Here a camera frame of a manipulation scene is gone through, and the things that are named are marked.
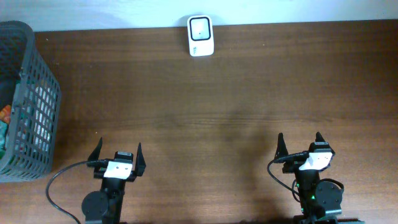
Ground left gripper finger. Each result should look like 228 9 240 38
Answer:
134 143 146 177
88 138 103 161

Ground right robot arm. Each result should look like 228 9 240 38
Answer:
270 132 344 223

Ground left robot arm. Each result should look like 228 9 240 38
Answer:
81 139 146 223

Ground white barcode scanner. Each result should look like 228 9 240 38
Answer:
187 15 215 57

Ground grey plastic basket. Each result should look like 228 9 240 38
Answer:
1 21 62 183

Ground items inside basket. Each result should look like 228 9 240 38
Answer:
1 80 61 163

